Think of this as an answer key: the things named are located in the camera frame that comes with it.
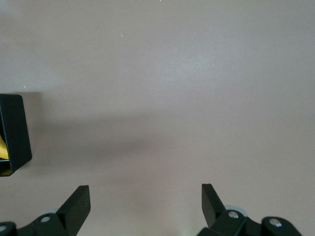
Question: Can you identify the black plastic box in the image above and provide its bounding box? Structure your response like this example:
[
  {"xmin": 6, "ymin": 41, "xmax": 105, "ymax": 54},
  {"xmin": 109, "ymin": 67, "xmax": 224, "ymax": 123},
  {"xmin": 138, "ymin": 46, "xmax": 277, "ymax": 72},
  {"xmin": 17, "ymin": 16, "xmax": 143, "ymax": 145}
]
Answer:
[{"xmin": 0, "ymin": 94, "xmax": 33, "ymax": 178}]

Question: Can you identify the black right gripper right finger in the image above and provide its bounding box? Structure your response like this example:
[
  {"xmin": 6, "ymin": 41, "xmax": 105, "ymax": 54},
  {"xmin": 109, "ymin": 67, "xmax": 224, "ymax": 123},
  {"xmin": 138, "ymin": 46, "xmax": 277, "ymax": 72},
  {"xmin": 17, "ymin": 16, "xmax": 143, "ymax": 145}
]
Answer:
[{"xmin": 196, "ymin": 183, "xmax": 248, "ymax": 236}]

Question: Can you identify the yellow banana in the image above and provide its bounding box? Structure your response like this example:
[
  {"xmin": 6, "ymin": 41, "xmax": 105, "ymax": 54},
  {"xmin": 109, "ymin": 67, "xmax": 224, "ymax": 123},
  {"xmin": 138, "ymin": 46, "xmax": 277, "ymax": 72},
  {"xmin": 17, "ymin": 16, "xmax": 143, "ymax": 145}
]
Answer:
[{"xmin": 0, "ymin": 134, "xmax": 9, "ymax": 160}]

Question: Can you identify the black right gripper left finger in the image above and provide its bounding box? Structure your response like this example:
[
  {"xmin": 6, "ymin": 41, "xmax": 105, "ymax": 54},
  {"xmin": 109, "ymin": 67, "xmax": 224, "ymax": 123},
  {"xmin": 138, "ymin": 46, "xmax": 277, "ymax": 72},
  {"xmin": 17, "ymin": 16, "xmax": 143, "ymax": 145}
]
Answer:
[{"xmin": 17, "ymin": 185, "xmax": 91, "ymax": 236}]

